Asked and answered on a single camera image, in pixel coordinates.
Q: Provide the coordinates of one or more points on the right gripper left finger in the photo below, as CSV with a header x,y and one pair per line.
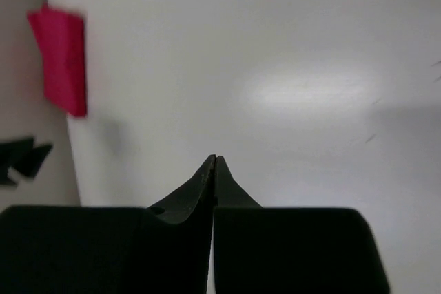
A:
x,y
163,248

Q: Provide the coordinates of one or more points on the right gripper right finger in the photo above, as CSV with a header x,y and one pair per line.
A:
x,y
290,249

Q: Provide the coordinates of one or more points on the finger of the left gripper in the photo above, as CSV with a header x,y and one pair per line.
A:
x,y
13,151
30,160

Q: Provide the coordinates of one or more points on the magenta t shirt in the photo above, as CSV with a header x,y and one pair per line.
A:
x,y
60,37

